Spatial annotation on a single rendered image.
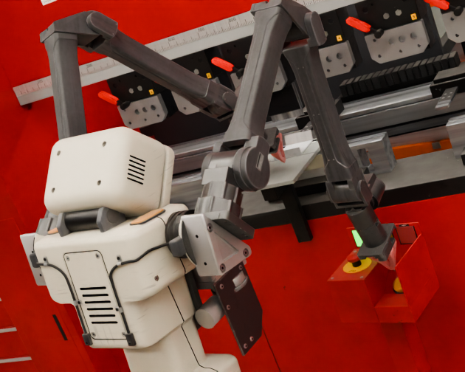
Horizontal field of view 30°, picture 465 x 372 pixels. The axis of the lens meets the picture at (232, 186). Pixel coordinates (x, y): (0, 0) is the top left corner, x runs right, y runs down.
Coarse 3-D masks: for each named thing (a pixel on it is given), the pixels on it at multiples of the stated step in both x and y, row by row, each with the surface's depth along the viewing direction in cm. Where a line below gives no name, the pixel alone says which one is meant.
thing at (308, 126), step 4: (336, 100) 261; (340, 100) 261; (336, 104) 258; (340, 104) 261; (304, 108) 261; (340, 108) 260; (344, 108) 263; (304, 112) 258; (340, 112) 260; (300, 116) 259; (304, 116) 258; (308, 116) 257; (296, 120) 259; (300, 120) 259; (304, 120) 258; (308, 120) 258; (300, 124) 259; (304, 124) 259; (308, 124) 255; (300, 128) 260; (304, 128) 252; (308, 128) 251; (312, 128) 250
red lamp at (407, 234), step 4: (396, 228) 207; (400, 228) 206; (404, 228) 206; (408, 228) 205; (412, 228) 204; (400, 232) 207; (404, 232) 206; (408, 232) 206; (412, 232) 205; (400, 236) 207; (404, 236) 207; (408, 236) 206; (412, 236) 205; (400, 240) 208; (404, 240) 207; (408, 240) 207; (412, 240) 206
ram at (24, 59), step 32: (0, 0) 256; (32, 0) 252; (64, 0) 247; (96, 0) 243; (128, 0) 239; (160, 0) 235; (192, 0) 231; (224, 0) 227; (256, 0) 224; (352, 0) 213; (0, 32) 262; (32, 32) 257; (128, 32) 243; (160, 32) 239; (224, 32) 231; (32, 64) 262; (32, 96) 267
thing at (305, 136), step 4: (300, 132) 241; (304, 132) 241; (308, 132) 240; (284, 136) 244; (288, 136) 243; (292, 136) 243; (296, 136) 242; (300, 136) 241; (304, 136) 241; (308, 136) 240; (288, 140) 243; (292, 140) 243; (296, 140) 242; (300, 140) 241; (304, 140) 241; (308, 140) 240; (288, 144) 244
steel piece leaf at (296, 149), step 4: (312, 140) 239; (292, 144) 243; (296, 144) 241; (300, 144) 240; (304, 144) 239; (308, 144) 237; (284, 148) 242; (288, 148) 240; (292, 148) 232; (296, 148) 231; (300, 148) 236; (304, 148) 235; (284, 152) 233; (288, 152) 233; (292, 152) 232; (296, 152) 232; (300, 152) 231; (288, 156) 233
